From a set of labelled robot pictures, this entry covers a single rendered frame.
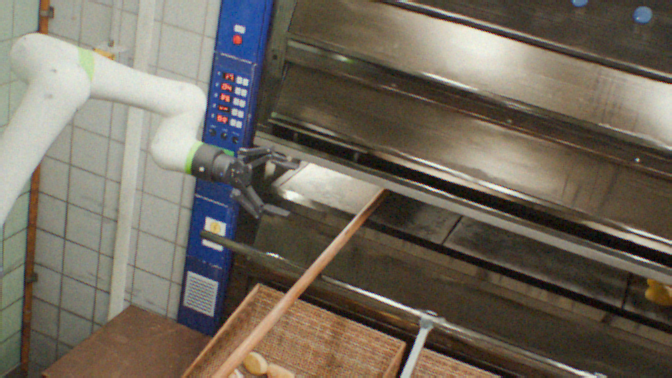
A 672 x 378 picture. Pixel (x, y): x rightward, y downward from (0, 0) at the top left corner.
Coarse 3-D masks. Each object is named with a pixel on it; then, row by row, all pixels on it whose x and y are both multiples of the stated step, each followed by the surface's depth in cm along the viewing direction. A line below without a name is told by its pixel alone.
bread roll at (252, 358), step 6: (252, 354) 317; (258, 354) 318; (246, 360) 318; (252, 360) 316; (258, 360) 315; (264, 360) 316; (246, 366) 317; (252, 366) 316; (258, 366) 314; (264, 366) 314; (252, 372) 316; (258, 372) 314; (264, 372) 315
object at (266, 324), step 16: (384, 192) 319; (368, 208) 305; (352, 224) 293; (336, 240) 282; (320, 256) 272; (304, 288) 256; (288, 304) 246; (272, 320) 238; (256, 336) 230; (240, 352) 222; (224, 368) 216
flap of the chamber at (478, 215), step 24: (264, 144) 287; (312, 144) 297; (336, 168) 280; (384, 168) 290; (408, 192) 274; (456, 192) 284; (480, 216) 268; (528, 216) 278; (552, 240) 262; (600, 240) 272; (624, 264) 257
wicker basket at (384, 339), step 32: (256, 288) 318; (256, 320) 321; (288, 320) 317; (320, 320) 313; (224, 352) 311; (256, 352) 322; (288, 352) 318; (320, 352) 314; (352, 352) 310; (384, 352) 307
